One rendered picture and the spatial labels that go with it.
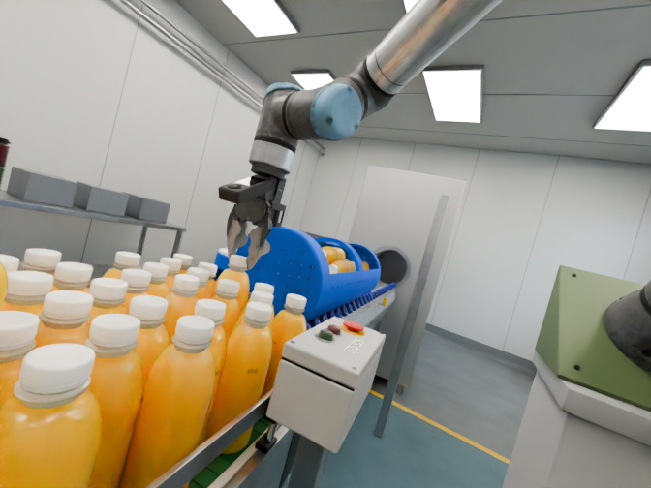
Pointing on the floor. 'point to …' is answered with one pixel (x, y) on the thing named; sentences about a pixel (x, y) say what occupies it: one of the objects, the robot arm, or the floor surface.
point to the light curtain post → (412, 315)
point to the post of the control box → (307, 465)
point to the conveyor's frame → (263, 464)
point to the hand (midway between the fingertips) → (239, 259)
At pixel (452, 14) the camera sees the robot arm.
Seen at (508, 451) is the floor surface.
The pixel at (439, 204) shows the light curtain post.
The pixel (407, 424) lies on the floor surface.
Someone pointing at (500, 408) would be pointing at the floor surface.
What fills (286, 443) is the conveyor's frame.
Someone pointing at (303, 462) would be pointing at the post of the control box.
